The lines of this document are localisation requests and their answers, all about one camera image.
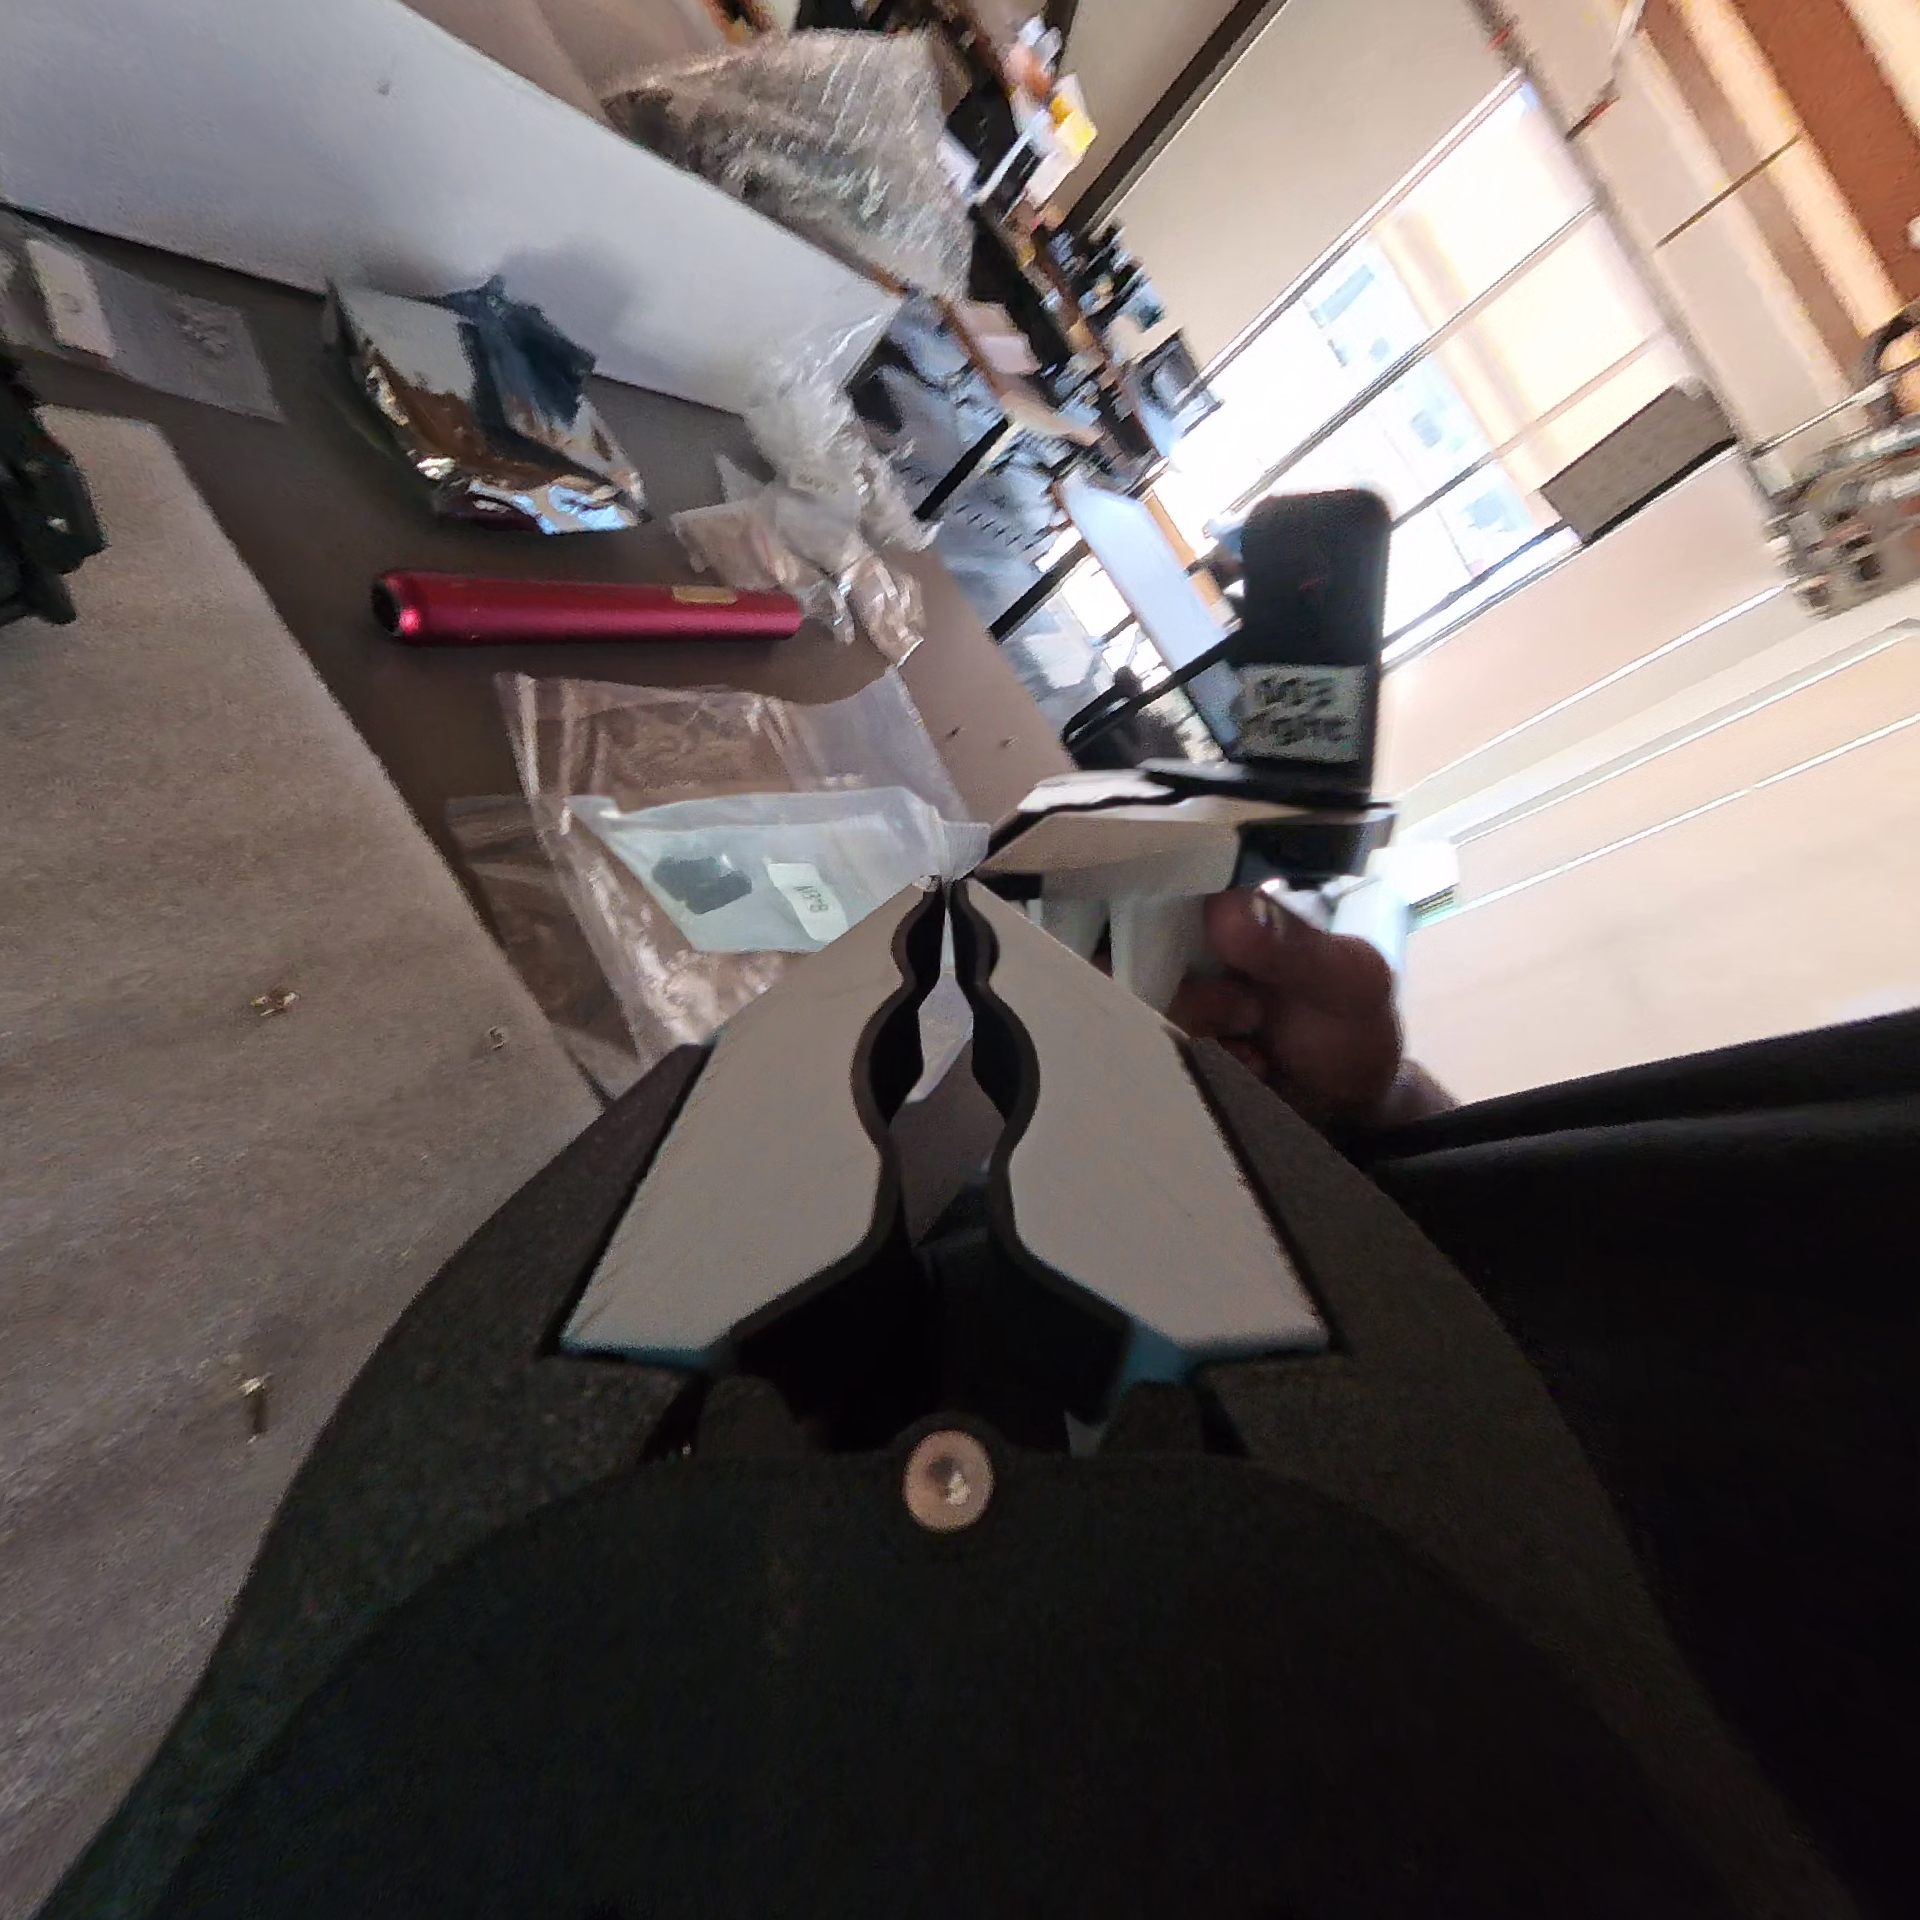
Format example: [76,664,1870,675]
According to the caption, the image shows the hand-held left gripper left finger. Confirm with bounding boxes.
[562,877,950,1360]

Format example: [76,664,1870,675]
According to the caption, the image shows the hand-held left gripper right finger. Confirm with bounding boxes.
[950,879,1335,1360]

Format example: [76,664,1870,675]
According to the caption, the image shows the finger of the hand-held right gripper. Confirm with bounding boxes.
[1020,767,1190,816]
[977,795,1247,951]

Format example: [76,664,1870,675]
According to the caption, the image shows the large clear parts bag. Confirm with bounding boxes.
[442,787,842,1096]

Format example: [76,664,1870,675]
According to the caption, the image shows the clear bag black parts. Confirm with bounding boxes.
[570,787,991,952]

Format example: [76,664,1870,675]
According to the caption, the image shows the bag of brass standoffs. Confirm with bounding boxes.
[323,276,650,535]

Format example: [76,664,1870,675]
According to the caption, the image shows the black servo claw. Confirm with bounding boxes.
[0,351,108,628]

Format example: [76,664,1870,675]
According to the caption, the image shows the person's right forearm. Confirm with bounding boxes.
[1350,1048,1469,1133]

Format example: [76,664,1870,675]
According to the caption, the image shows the person's right hand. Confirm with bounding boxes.
[1173,896,1413,1123]

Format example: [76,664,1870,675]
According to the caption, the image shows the flat clear plastic bag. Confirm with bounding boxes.
[495,671,977,842]

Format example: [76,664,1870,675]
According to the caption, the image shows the red electric screwdriver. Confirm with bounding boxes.
[371,566,806,650]

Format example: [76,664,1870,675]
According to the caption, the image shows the grey ceiling pipes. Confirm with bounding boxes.
[1747,299,1920,618]

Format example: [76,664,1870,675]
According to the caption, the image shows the white foam mat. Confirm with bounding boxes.
[0,405,602,1877]

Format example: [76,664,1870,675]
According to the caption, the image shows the crumpled bubble wrap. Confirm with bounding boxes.
[598,30,977,301]

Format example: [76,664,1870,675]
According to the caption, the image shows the large white cardboard box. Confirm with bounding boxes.
[0,0,902,414]

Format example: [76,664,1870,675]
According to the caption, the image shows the pile of clear parts bags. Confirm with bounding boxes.
[0,224,287,423]

